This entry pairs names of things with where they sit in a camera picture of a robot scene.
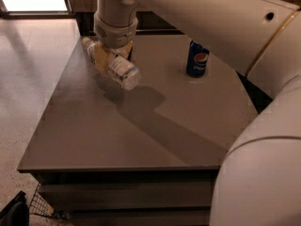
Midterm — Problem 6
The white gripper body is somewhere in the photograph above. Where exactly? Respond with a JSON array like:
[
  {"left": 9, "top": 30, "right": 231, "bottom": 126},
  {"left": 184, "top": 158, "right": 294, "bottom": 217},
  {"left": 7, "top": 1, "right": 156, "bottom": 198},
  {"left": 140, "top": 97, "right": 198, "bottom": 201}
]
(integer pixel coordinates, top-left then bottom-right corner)
[{"left": 94, "top": 13, "right": 138, "bottom": 49}]

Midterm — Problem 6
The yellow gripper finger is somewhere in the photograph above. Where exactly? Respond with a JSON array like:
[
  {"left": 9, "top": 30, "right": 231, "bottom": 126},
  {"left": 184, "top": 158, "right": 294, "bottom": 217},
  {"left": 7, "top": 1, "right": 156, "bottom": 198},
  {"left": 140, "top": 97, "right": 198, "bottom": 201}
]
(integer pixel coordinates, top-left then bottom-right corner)
[
  {"left": 94, "top": 41, "right": 115, "bottom": 74},
  {"left": 115, "top": 40, "right": 133, "bottom": 59}
]

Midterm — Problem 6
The clear plastic water bottle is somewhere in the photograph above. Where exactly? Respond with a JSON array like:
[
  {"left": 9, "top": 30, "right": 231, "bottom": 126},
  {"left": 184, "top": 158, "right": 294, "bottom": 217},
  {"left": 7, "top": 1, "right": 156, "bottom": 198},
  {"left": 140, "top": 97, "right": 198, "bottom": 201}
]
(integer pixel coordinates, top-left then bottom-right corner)
[{"left": 82, "top": 37, "right": 142, "bottom": 90}]

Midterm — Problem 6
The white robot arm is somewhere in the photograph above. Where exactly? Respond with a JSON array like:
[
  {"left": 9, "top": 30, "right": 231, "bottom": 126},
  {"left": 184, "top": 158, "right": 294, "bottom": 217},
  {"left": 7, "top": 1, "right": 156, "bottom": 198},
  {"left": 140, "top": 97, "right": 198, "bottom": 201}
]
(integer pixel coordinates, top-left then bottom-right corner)
[{"left": 94, "top": 0, "right": 301, "bottom": 226}]

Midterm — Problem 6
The blue Pepsi can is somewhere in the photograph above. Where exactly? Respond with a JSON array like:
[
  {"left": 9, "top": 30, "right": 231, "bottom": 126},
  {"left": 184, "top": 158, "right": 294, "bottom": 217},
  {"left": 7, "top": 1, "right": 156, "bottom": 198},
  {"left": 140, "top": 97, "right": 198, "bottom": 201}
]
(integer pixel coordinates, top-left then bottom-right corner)
[{"left": 186, "top": 40, "right": 210, "bottom": 77}]

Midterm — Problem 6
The grey drawer cabinet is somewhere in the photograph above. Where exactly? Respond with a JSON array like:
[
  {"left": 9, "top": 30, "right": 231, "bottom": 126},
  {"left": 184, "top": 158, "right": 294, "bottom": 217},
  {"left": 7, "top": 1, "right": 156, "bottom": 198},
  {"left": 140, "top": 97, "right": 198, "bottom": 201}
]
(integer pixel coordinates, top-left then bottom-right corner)
[{"left": 18, "top": 35, "right": 257, "bottom": 226}]

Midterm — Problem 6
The black round object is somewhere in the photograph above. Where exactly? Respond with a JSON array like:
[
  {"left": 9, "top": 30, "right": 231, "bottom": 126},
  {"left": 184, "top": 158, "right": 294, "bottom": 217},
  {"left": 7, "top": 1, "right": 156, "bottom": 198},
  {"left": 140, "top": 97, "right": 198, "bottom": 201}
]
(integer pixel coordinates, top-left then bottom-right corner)
[{"left": 0, "top": 191, "right": 29, "bottom": 226}]

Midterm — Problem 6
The black wire mesh basket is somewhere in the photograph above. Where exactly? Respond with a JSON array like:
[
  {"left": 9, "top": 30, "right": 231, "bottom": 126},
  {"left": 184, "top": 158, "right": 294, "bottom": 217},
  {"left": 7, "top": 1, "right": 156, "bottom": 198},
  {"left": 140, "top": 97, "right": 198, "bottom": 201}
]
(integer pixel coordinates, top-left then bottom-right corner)
[{"left": 29, "top": 185, "right": 69, "bottom": 220}]

